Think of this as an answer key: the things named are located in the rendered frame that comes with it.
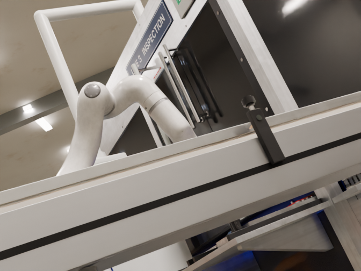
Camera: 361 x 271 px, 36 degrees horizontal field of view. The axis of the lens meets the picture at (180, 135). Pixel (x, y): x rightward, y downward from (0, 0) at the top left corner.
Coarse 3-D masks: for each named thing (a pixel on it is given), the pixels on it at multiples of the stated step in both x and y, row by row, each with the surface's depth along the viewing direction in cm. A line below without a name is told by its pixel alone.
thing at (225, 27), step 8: (216, 8) 222; (216, 16) 223; (224, 16) 219; (224, 24) 220; (224, 32) 222; (232, 32) 217; (232, 40) 218; (240, 48) 215; (240, 56) 216; (240, 64) 218; (248, 64) 213; (248, 72) 214; (256, 80) 211; (256, 88) 212; (264, 96) 209; (264, 104) 211; (272, 112) 208
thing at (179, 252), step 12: (108, 156) 284; (120, 156) 287; (156, 252) 270; (168, 252) 273; (180, 252) 277; (120, 264) 258; (132, 264) 261; (144, 264) 264; (156, 264) 267; (168, 264) 270; (180, 264) 274
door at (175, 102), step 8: (176, 56) 258; (168, 64) 266; (176, 64) 260; (184, 72) 256; (160, 80) 277; (168, 80) 270; (176, 80) 263; (184, 80) 257; (160, 88) 279; (168, 88) 272; (192, 88) 253; (168, 96) 274; (176, 96) 267; (184, 96) 261; (192, 96) 254; (176, 104) 269; (184, 112) 264; (192, 112) 258; (200, 112) 252; (200, 128) 255; (208, 128) 249; (160, 136) 291
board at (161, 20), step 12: (156, 12) 262; (168, 12) 253; (156, 24) 264; (168, 24) 255; (144, 36) 277; (156, 36) 267; (144, 48) 280; (156, 48) 270; (132, 60) 295; (144, 60) 283; (132, 72) 298
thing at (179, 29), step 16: (160, 0) 257; (208, 0) 226; (144, 16) 274; (176, 16) 249; (192, 16) 238; (144, 32) 278; (176, 32) 252; (128, 48) 296; (160, 48) 268; (160, 64) 271; (112, 80) 324; (128, 112) 315; (144, 112) 299; (112, 128) 340; (112, 144) 346; (160, 144) 291; (208, 240) 271
